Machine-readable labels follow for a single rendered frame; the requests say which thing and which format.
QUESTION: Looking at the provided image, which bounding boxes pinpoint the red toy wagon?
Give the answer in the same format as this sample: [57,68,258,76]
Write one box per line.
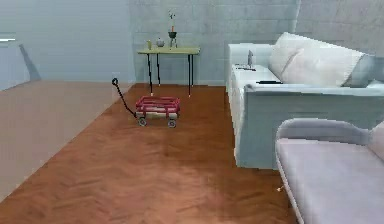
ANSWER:
[111,77,182,129]

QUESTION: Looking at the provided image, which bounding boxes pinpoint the yellow-green side table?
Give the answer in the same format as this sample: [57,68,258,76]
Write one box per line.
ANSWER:
[137,46,202,98]

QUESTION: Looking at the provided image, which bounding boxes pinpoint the pale blue sofa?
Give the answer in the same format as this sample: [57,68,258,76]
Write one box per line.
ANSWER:
[225,43,384,170]

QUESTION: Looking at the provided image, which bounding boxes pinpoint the black potted plant on stand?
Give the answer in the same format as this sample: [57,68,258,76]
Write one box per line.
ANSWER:
[167,9,179,49]

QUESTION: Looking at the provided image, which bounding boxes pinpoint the white sofa cushion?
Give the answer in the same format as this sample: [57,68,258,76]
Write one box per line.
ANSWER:
[267,31,366,88]

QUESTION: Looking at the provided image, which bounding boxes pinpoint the pale pink grey sofa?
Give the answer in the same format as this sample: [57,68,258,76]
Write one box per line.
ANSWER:
[275,117,384,224]

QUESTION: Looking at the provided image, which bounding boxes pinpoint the grey sofa cushion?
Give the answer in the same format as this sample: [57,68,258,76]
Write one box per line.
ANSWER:
[343,53,384,89]

